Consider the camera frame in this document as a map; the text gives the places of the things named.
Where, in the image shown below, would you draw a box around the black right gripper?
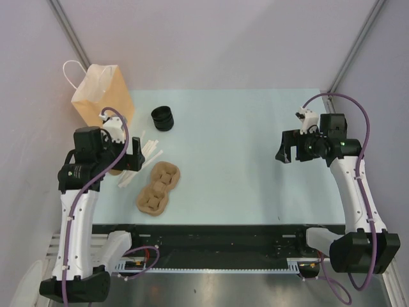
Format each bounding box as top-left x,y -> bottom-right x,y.
275,127 -> 327,163

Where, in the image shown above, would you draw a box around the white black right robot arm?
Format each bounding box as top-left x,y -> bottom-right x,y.
275,108 -> 401,274

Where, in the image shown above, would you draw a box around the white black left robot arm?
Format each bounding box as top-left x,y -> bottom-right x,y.
40,127 -> 144,306

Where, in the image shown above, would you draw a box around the brown pulp cup carrier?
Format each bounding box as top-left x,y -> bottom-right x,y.
136,161 -> 180,217

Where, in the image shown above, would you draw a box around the stack of black cup lids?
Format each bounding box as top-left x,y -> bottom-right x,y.
151,106 -> 174,132

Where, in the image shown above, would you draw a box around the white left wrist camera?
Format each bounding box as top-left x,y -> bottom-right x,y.
99,114 -> 127,144

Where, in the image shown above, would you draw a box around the brown paper bag white handles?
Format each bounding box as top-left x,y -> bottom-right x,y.
65,60 -> 135,127

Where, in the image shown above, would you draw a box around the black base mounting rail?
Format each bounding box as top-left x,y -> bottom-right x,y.
92,224 -> 323,270

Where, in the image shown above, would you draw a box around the white slotted cable duct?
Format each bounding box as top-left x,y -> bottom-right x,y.
113,258 -> 320,278

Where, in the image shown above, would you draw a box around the right aluminium frame post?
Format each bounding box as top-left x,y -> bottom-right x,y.
328,0 -> 389,92

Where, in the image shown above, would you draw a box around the aluminium frame post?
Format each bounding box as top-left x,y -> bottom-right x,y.
47,0 -> 91,68
328,0 -> 389,92

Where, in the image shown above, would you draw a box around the left aluminium frame post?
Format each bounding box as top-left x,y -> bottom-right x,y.
47,0 -> 91,68

